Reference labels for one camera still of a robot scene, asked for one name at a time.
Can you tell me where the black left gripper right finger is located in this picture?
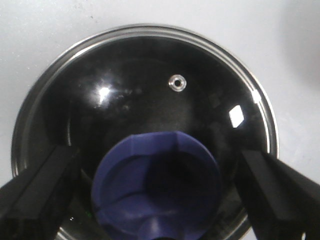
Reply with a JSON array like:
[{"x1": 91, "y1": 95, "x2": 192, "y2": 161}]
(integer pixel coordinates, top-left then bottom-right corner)
[{"x1": 236, "y1": 150, "x2": 320, "y2": 240}]

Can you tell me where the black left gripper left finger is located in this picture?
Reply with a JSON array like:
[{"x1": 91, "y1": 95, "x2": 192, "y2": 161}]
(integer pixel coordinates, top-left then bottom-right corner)
[{"x1": 0, "y1": 146, "x2": 80, "y2": 240}]

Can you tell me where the glass lid with blue knob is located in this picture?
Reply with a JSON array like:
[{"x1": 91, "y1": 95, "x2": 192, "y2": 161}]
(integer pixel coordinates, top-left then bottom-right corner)
[{"x1": 11, "y1": 24, "x2": 279, "y2": 240}]

